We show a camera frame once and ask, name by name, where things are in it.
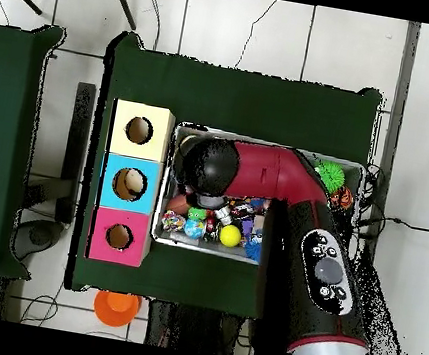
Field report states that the tiger plush toy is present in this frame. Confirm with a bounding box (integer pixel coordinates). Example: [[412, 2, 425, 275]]
[[328, 183, 356, 212]]

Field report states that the shallow wire mesh bin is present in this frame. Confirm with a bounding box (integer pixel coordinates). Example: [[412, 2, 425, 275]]
[[147, 118, 370, 282]]

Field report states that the orange plastic cone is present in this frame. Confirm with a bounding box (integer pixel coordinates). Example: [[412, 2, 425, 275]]
[[90, 288, 144, 332]]

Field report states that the small globe ball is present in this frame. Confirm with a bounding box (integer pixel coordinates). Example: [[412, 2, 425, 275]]
[[181, 216, 207, 241]]

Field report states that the yellow ball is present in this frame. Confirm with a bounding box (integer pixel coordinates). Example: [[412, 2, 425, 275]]
[[217, 222, 244, 250]]

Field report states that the grey round base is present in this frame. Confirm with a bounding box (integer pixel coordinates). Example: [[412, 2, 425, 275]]
[[10, 214, 66, 266]]

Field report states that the wooden box with three holes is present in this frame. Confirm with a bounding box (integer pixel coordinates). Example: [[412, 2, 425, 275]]
[[85, 97, 178, 270]]

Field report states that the crushed red can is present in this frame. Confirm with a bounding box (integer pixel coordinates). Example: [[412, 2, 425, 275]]
[[201, 216, 225, 244]]

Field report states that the dark green tablecloth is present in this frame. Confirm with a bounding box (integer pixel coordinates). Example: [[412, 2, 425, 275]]
[[61, 27, 389, 346]]

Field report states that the small green ball with eyes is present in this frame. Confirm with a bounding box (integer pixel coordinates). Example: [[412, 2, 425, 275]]
[[185, 205, 209, 223]]

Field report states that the black flat panel stand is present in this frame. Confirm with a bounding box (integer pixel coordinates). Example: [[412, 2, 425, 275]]
[[53, 81, 98, 226]]

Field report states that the brown toy football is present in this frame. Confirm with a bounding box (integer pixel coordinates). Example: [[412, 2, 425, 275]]
[[165, 191, 194, 218]]

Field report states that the black power cable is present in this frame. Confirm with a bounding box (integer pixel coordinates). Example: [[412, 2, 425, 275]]
[[354, 211, 429, 248]]

